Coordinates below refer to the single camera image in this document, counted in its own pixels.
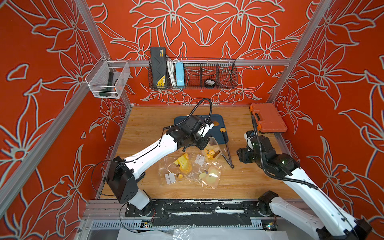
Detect black metal tongs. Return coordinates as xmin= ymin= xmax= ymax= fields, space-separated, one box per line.
xmin=220 ymin=128 xmax=235 ymax=169

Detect dark blue tray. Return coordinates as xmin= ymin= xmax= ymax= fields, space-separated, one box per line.
xmin=173 ymin=114 xmax=229 ymax=145

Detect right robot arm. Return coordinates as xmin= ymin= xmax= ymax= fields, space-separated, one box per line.
xmin=237 ymin=115 xmax=373 ymax=240

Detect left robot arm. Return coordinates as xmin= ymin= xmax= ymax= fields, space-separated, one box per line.
xmin=106 ymin=98 xmax=214 ymax=216

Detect bag with yellow duck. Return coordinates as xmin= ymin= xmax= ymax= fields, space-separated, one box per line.
xmin=159 ymin=153 xmax=193 ymax=186

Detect clear bag lower right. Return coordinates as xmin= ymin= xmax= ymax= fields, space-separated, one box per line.
xmin=190 ymin=155 xmax=223 ymax=189

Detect orange tool case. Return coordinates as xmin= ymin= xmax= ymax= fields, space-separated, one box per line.
xmin=250 ymin=103 xmax=288 ymax=134

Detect light blue power bank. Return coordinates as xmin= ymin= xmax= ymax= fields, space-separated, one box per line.
xmin=175 ymin=62 xmax=185 ymax=88

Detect black box in basket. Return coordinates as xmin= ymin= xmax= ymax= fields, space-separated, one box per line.
xmin=151 ymin=47 xmax=168 ymax=89

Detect black wire wall basket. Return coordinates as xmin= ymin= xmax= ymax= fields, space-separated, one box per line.
xmin=148 ymin=58 xmax=239 ymax=90

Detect white coiled cable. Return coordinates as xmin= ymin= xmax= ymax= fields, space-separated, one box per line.
xmin=166 ymin=59 xmax=178 ymax=88

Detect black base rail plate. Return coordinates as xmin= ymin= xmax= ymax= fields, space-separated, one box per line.
xmin=125 ymin=199 xmax=271 ymax=230

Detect dark green screwdriver handle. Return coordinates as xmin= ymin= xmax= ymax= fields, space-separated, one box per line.
xmin=99 ymin=72 xmax=114 ymax=97

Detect clear acrylic wall bin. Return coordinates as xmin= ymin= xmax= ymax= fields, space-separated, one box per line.
xmin=86 ymin=56 xmax=131 ymax=99

